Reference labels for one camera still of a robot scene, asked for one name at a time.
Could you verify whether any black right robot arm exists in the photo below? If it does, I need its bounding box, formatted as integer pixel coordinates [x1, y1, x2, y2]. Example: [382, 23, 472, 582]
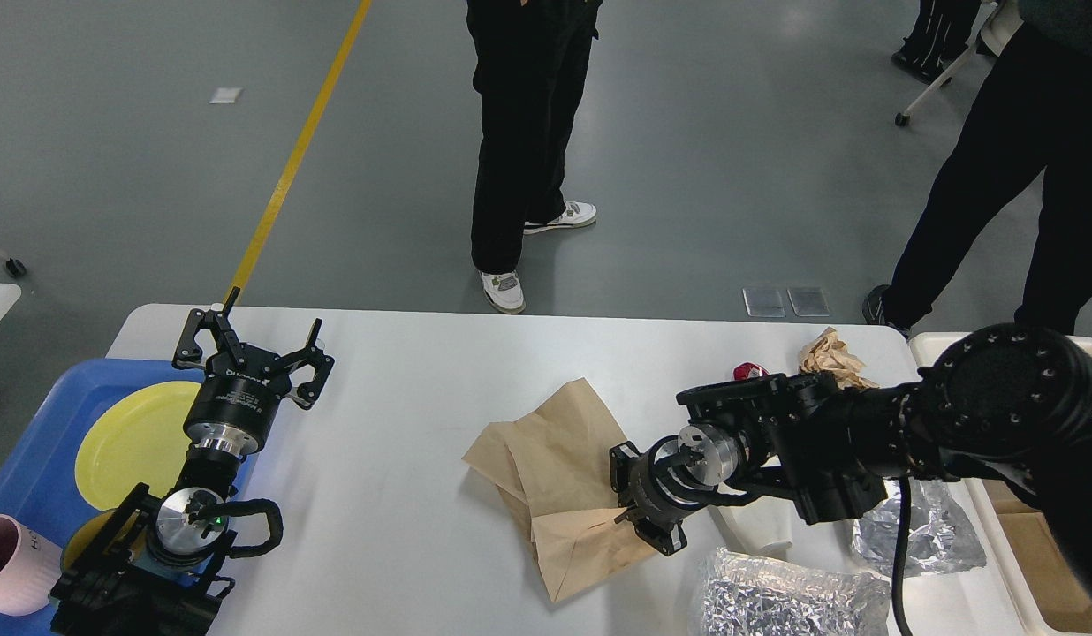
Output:
[608, 323, 1092, 599]

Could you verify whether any floor outlet cover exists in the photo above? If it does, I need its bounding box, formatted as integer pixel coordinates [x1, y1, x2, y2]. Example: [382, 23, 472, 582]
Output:
[741, 287, 787, 319]
[785, 287, 832, 318]

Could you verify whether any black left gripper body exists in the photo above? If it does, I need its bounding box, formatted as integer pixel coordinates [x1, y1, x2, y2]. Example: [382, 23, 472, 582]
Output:
[183, 346, 292, 458]

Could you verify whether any floor outlet cover left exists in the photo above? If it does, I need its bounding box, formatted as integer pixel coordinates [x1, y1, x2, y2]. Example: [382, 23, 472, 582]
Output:
[741, 287, 787, 319]

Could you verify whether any chair caster at left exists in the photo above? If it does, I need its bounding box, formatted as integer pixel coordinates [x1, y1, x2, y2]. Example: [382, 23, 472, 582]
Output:
[0, 248, 27, 279]

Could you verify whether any floor outlet cover right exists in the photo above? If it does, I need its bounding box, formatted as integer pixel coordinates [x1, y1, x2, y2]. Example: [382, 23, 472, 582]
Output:
[785, 287, 832, 318]

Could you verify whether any person in white sneakers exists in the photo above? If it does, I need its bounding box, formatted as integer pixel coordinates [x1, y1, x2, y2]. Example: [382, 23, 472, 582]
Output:
[466, 1, 602, 314]

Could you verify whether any blue plastic tray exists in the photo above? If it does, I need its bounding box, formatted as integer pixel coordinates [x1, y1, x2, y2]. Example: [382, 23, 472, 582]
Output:
[0, 360, 207, 635]

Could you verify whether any white paper cup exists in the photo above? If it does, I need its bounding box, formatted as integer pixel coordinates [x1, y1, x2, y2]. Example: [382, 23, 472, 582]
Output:
[719, 502, 795, 560]

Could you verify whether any teal mug yellow inside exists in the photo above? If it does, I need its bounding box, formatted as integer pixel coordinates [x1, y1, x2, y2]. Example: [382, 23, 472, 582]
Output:
[60, 510, 147, 572]

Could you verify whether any yellow plastic plate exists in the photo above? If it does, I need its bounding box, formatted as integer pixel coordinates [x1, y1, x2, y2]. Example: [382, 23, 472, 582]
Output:
[74, 380, 201, 511]

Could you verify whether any pink ribbed mug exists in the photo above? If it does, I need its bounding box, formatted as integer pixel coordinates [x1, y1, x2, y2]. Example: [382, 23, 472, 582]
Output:
[0, 514, 63, 617]

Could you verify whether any crumpled brown paper ball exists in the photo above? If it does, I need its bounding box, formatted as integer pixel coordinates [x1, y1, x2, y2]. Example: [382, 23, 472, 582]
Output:
[798, 327, 881, 390]

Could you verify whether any white office chair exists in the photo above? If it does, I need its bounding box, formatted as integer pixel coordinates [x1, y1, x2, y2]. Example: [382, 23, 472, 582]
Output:
[894, 1, 1022, 126]

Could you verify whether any brown paper bag in bin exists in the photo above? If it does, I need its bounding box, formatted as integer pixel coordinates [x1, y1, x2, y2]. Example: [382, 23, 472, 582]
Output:
[983, 481, 1092, 635]

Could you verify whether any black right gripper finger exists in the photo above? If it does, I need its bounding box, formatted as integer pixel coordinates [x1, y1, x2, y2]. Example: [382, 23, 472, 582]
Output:
[608, 441, 641, 510]
[615, 508, 687, 557]

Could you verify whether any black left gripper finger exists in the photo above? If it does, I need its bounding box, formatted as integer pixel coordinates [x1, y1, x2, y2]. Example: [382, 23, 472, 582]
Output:
[173, 287, 244, 372]
[261, 319, 335, 411]

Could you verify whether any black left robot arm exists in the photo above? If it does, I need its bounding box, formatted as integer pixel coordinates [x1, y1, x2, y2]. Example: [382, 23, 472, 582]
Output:
[49, 287, 335, 635]

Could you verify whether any crushed red soda can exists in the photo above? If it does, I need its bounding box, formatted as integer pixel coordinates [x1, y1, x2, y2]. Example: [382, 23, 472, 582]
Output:
[732, 362, 770, 382]

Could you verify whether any person in grey sneakers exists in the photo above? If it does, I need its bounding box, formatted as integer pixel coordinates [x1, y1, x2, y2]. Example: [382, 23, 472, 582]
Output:
[860, 1, 1092, 337]

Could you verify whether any foil sheet front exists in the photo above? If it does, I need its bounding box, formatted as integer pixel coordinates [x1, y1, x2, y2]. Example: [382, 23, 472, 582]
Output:
[687, 547, 891, 635]

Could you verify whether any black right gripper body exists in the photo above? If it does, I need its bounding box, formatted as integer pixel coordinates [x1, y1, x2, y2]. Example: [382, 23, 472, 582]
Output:
[630, 437, 715, 535]

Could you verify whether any beige plastic bin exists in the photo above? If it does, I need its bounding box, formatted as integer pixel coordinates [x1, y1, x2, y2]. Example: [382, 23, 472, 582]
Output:
[909, 323, 1092, 635]

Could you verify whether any seated person in black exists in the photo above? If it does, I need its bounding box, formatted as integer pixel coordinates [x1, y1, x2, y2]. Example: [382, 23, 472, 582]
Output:
[891, 1, 982, 84]

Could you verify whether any brown paper bag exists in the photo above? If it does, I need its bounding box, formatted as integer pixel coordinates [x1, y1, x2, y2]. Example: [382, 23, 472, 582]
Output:
[463, 378, 656, 603]
[983, 481, 1092, 635]

